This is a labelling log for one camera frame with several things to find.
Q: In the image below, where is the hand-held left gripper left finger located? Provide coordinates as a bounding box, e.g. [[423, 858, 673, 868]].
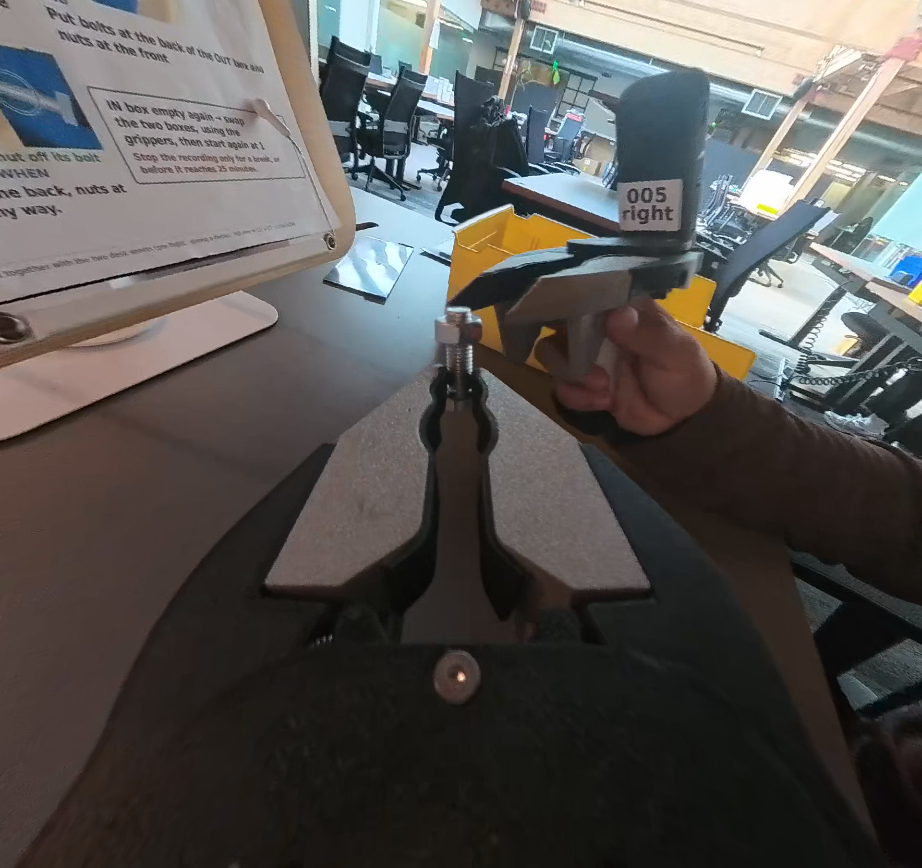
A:
[[264, 366, 443, 615]]

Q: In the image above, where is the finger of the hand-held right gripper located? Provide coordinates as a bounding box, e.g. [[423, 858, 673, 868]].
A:
[[496, 254, 638, 366], [445, 247, 602, 316]]

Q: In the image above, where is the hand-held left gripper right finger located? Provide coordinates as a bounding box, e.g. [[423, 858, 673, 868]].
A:
[[470, 367, 654, 623]]

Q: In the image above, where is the yellow plastic bin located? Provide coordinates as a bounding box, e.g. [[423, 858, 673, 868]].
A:
[[448, 207, 757, 381]]

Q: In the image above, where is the steel hex bolt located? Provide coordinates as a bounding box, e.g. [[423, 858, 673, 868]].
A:
[[442, 308, 478, 404]]

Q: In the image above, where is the person's right forearm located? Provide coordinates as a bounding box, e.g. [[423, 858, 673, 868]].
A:
[[619, 364, 922, 599]]

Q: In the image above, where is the person's right hand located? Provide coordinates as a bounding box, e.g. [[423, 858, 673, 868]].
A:
[[553, 299, 723, 440]]

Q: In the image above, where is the brown office desk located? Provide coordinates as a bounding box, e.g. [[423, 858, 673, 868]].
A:
[[503, 171, 622, 235]]

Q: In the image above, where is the black office chair with jacket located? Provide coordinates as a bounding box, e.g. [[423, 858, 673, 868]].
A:
[[434, 72, 537, 226]]

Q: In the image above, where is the slanted wooden beam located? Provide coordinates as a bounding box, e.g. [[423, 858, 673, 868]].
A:
[[785, 54, 910, 208]]

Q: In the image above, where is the small white tethered stick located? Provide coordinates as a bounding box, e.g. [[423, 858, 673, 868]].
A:
[[243, 98, 292, 137]]

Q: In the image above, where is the white sneaker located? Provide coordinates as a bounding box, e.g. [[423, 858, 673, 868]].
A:
[[823, 409, 894, 439]]

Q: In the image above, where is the printed instruction sheet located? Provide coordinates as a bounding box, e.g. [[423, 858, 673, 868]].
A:
[[0, 0, 341, 301]]

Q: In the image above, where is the wooden post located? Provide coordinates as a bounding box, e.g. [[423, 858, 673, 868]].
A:
[[418, 0, 452, 76], [496, 14, 530, 101]]

